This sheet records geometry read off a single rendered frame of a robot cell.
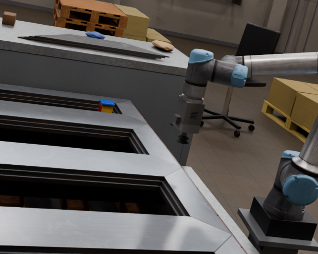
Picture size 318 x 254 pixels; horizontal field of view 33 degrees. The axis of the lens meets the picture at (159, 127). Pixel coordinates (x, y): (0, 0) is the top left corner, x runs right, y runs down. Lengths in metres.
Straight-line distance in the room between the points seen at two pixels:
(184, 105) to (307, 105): 4.25
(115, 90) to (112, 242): 1.35
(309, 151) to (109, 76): 1.12
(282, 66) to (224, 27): 10.19
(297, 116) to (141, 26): 2.75
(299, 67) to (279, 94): 4.62
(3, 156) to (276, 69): 0.93
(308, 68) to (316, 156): 0.30
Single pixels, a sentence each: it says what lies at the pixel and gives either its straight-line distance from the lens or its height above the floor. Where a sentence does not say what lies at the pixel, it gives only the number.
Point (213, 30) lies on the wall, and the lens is 11.97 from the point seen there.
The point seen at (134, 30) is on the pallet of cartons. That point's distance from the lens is 7.67.
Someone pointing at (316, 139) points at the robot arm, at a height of 1.09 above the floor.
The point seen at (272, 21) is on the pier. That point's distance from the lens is 12.09.
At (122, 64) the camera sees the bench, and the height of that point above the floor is 1.02.
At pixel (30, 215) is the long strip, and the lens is 1.39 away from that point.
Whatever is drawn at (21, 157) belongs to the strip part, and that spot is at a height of 0.86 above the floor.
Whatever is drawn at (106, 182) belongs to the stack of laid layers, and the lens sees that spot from 1.72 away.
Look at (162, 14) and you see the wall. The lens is 11.67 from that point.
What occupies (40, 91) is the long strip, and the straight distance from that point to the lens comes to 2.44.
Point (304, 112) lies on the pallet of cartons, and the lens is 5.98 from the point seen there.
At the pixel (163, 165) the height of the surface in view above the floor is 0.86.
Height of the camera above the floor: 1.53
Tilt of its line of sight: 17 degrees down
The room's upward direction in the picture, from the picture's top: 13 degrees clockwise
